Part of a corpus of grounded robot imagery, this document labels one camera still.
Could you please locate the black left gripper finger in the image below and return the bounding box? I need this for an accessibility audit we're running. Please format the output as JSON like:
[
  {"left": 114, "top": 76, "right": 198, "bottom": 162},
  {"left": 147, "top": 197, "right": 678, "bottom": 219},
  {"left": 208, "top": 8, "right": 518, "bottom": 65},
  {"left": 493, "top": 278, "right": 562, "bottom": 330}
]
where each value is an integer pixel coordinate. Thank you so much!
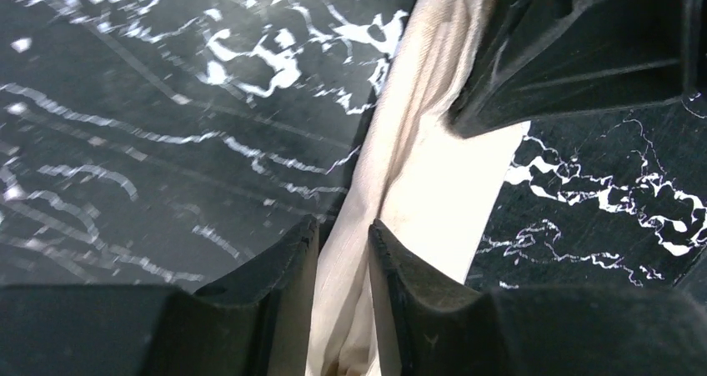
[
  {"left": 368, "top": 220, "right": 706, "bottom": 375},
  {"left": 1, "top": 216, "right": 319, "bottom": 375},
  {"left": 448, "top": 0, "right": 706, "bottom": 138}
]

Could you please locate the beige cloth napkin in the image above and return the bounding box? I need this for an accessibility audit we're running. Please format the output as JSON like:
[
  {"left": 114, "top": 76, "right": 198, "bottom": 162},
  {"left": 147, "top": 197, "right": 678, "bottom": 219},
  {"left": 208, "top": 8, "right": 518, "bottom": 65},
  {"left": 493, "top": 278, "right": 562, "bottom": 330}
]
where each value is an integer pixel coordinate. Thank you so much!
[{"left": 306, "top": 0, "right": 529, "bottom": 375}]

